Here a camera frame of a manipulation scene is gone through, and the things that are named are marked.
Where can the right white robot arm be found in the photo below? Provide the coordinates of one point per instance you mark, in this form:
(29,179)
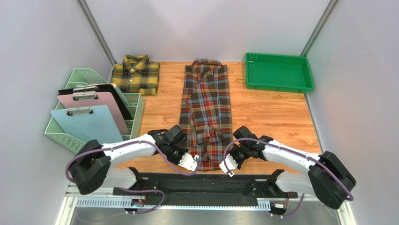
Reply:
(321,175)

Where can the corner aluminium post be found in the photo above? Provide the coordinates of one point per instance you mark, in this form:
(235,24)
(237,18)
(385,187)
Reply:
(96,30)
(329,10)

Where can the red brown plaid shirt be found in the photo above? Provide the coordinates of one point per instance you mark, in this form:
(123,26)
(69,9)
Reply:
(205,114)

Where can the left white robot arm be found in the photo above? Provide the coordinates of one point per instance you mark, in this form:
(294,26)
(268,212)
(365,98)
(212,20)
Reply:
(95,165)

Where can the left corner aluminium post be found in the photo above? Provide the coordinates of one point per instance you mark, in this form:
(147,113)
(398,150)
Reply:
(96,30)

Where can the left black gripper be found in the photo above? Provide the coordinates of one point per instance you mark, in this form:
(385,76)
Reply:
(183,151)

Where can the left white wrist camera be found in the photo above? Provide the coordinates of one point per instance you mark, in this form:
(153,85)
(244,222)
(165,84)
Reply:
(189,162)

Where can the green plastic tray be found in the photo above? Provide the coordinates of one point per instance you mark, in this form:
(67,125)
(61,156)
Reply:
(278,73)

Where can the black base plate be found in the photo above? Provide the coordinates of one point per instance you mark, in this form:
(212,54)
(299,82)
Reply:
(241,190)

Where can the mint green file organizer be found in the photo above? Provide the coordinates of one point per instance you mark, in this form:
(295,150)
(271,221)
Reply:
(87,76)

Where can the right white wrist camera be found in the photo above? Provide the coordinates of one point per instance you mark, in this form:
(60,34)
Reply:
(228,165)

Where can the pink clipboard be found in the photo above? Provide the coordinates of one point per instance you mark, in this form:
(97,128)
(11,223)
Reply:
(116,106)

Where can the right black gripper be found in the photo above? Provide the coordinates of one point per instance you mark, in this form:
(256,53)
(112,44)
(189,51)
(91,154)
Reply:
(244,152)

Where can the yellow plaid folded shirt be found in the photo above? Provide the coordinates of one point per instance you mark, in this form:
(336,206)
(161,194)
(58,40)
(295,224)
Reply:
(136,74)

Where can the blue clipboard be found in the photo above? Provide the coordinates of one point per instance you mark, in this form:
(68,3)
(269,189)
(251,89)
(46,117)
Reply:
(88,123)

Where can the right corner aluminium post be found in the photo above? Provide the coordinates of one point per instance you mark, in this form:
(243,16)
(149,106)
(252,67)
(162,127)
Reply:
(329,10)

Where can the aluminium rail frame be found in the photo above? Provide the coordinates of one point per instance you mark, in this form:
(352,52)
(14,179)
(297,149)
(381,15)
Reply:
(108,206)

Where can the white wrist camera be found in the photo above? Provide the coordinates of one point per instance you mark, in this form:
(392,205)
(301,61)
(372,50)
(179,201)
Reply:
(228,165)
(189,162)

